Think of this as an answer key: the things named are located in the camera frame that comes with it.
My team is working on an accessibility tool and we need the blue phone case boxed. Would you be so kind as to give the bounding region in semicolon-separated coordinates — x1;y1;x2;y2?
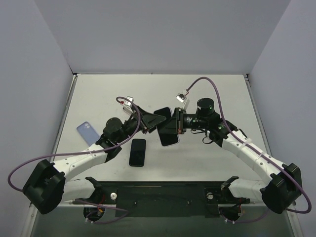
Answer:
76;121;100;146

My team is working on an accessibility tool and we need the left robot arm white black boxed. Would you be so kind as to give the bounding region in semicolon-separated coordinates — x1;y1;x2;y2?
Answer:
22;106;166;214

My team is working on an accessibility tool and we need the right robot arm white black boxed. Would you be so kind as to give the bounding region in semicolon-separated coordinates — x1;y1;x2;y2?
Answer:
158;98;302;214

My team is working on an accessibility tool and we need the small black phone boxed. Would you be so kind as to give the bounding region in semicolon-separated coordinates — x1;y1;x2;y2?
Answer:
129;139;146;167

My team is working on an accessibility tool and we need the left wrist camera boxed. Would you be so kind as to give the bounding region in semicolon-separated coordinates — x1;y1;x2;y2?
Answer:
123;96;134;114

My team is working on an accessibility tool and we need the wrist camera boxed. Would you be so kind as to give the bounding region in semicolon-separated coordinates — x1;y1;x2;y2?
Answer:
123;96;134;114
176;90;190;111

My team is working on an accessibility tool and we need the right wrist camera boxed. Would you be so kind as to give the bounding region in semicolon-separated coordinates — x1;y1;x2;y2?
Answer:
176;90;190;111

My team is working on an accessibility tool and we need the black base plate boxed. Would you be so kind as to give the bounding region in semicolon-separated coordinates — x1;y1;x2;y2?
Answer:
86;180;250;218

